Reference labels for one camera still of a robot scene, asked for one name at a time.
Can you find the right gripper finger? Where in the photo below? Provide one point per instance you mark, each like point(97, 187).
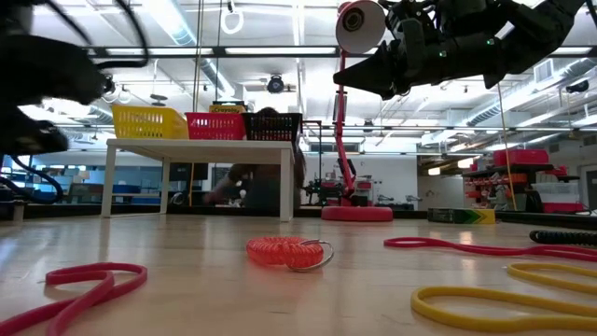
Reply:
point(378, 74)

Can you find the black plastic basket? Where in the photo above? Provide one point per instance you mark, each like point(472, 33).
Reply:
point(273, 128)

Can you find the yellow plastic basket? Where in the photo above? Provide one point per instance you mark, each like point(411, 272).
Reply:
point(149, 123)

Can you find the red plastic basket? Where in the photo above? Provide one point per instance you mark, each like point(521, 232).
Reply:
point(214, 127)

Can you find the red rubber band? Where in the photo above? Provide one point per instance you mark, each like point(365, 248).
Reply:
point(513, 252)
point(93, 298)

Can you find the yellow rubber band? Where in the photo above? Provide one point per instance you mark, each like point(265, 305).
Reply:
point(415, 303)

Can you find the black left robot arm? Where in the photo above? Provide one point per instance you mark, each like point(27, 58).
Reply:
point(42, 65)

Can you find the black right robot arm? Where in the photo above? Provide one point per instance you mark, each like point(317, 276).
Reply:
point(536, 32)

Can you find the red desk lamp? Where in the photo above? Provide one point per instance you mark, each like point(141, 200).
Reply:
point(356, 214)

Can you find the black overhead rig bar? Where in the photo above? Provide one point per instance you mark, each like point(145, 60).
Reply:
point(280, 55)

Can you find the red storage bin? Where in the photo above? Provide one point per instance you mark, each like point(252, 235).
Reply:
point(562, 208)
point(520, 158)

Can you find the black shelf rack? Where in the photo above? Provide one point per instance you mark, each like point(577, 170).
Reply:
point(508, 170)

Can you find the person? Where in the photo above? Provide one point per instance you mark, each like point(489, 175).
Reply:
point(266, 186)

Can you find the white perforated shelf riser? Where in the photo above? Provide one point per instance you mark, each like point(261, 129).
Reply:
point(200, 150)

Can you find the black ceiling camera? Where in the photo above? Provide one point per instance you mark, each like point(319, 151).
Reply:
point(275, 84)
point(577, 86)

